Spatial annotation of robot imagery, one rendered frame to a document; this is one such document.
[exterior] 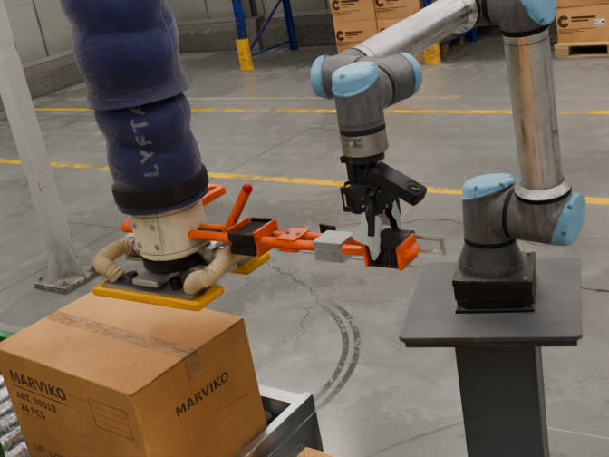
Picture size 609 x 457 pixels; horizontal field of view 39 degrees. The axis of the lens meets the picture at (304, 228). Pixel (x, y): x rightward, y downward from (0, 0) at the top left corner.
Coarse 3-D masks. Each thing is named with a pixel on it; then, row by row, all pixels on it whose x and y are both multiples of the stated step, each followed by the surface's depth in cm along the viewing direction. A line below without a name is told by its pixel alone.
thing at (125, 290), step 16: (128, 272) 207; (96, 288) 209; (112, 288) 207; (128, 288) 204; (144, 288) 202; (160, 288) 201; (176, 288) 198; (208, 288) 197; (160, 304) 197; (176, 304) 194; (192, 304) 191
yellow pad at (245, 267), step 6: (222, 246) 212; (228, 246) 212; (246, 258) 209; (252, 258) 209; (258, 258) 209; (264, 258) 210; (240, 264) 207; (246, 264) 207; (252, 264) 207; (258, 264) 208; (234, 270) 207; (240, 270) 206; (246, 270) 205; (252, 270) 207
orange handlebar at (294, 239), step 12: (216, 192) 225; (204, 204) 221; (216, 228) 200; (300, 228) 188; (216, 240) 196; (264, 240) 188; (276, 240) 186; (288, 240) 183; (300, 240) 183; (312, 240) 185; (348, 252) 176; (360, 252) 174; (408, 252) 169
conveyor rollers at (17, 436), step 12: (0, 372) 315; (0, 384) 305; (0, 396) 296; (0, 408) 287; (12, 408) 289; (0, 420) 286; (12, 420) 279; (0, 432) 275; (12, 432) 271; (12, 444) 269; (24, 444) 263; (12, 456) 259; (24, 456) 262
